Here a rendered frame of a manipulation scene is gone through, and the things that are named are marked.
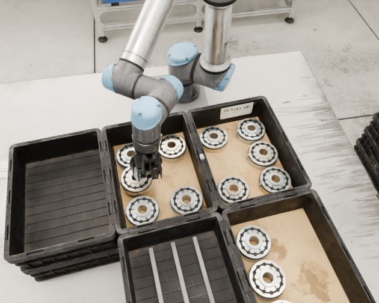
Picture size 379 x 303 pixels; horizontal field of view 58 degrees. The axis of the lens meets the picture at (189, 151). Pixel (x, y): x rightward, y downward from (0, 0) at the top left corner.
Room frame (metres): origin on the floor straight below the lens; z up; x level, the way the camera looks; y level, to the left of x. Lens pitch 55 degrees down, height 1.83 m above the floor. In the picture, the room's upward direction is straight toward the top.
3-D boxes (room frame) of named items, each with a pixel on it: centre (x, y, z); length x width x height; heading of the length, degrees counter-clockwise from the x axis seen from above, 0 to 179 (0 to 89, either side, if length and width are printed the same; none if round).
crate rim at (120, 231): (0.58, 0.11, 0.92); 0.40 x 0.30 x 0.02; 15
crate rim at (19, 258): (0.50, 0.40, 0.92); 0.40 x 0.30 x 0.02; 15
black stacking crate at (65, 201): (0.50, 0.40, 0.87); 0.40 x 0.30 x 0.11; 15
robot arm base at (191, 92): (1.07, 0.03, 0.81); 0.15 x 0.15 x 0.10
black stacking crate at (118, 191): (0.58, 0.11, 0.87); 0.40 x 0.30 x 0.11; 15
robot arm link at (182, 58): (1.06, 0.02, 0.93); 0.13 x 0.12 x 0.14; 65
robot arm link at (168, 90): (0.66, 0.08, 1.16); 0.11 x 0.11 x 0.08; 65
